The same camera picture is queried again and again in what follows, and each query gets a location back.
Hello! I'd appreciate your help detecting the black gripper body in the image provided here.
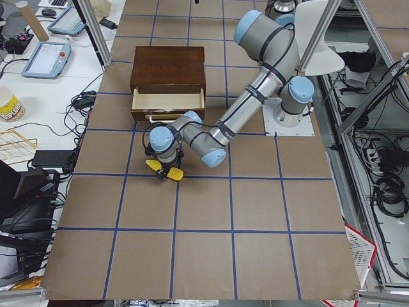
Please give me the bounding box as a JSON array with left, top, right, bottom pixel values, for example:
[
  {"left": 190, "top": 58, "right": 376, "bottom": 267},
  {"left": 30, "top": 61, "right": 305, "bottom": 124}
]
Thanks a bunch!
[{"left": 155, "top": 161, "right": 174, "bottom": 178}]

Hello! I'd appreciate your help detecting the yellow corn cob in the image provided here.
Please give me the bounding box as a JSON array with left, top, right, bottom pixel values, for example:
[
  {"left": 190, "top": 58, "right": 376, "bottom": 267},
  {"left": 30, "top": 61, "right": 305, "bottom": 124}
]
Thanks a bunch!
[{"left": 145, "top": 159, "right": 184, "bottom": 182}]

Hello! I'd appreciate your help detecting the dark wooden drawer cabinet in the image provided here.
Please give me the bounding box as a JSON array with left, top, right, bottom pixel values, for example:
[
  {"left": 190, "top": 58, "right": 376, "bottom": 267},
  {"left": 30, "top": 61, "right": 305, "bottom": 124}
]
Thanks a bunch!
[{"left": 130, "top": 46, "right": 206, "bottom": 93}]

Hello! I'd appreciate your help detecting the black power adapter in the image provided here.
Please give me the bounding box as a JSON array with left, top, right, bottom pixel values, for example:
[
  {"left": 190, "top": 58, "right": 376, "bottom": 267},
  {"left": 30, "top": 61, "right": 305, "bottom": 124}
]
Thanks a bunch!
[{"left": 100, "top": 18, "right": 118, "bottom": 29}]

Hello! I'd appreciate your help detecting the near blue teach pendant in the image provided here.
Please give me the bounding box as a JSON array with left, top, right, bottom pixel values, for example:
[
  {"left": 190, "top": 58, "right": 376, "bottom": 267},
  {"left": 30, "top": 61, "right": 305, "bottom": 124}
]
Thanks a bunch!
[{"left": 21, "top": 42, "right": 72, "bottom": 79}]

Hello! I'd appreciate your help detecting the blue teach pendant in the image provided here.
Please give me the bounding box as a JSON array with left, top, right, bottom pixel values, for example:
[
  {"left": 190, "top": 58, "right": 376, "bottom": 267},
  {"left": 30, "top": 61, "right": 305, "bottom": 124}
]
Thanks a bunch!
[
  {"left": 21, "top": 42, "right": 72, "bottom": 79},
  {"left": 47, "top": 6, "right": 84, "bottom": 36}
]

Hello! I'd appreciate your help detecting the yellow popcorn paper cup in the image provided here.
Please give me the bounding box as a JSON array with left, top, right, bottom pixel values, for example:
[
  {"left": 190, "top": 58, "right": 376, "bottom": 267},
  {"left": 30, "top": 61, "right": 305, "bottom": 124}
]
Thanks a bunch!
[{"left": 1, "top": 86, "right": 26, "bottom": 122}]

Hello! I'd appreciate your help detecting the far blue teach pendant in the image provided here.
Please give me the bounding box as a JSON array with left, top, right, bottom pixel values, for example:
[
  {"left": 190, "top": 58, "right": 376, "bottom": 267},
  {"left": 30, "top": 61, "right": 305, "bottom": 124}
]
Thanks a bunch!
[{"left": 47, "top": 6, "right": 84, "bottom": 36}]

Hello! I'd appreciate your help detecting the cardboard tube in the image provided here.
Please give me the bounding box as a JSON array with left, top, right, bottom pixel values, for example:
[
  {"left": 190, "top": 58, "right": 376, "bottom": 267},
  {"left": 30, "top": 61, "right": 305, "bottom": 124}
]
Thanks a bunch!
[{"left": 15, "top": 1, "right": 49, "bottom": 42}]

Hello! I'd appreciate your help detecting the white chair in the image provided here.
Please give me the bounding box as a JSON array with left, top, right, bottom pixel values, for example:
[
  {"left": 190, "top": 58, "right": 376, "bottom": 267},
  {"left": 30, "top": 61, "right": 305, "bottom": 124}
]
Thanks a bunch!
[{"left": 295, "top": 1, "right": 344, "bottom": 76}]

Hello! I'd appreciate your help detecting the black computer mouse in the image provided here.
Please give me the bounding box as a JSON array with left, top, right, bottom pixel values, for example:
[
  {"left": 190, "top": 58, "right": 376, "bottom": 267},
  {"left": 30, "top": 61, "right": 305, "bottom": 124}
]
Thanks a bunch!
[{"left": 41, "top": 8, "right": 57, "bottom": 17}]

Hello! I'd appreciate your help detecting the white red plastic basket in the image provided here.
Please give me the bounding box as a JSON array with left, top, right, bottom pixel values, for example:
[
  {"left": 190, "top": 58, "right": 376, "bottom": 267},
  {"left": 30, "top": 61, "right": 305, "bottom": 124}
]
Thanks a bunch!
[{"left": 344, "top": 223, "right": 377, "bottom": 289}]

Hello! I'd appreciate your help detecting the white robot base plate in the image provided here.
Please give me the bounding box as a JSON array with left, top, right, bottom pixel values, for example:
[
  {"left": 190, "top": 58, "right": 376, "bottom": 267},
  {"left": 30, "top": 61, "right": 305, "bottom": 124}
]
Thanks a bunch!
[{"left": 261, "top": 97, "right": 315, "bottom": 137}]

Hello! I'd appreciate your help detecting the gold wire rack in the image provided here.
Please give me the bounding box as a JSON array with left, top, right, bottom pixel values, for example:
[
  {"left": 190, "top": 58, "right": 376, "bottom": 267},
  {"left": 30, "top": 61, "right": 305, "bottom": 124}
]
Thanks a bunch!
[{"left": 1, "top": 130, "right": 38, "bottom": 164}]

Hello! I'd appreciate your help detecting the aluminium frame post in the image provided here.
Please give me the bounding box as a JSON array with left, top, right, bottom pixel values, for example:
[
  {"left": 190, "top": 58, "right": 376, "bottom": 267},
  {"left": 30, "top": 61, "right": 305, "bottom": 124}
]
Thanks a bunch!
[{"left": 72, "top": 0, "right": 112, "bottom": 67}]

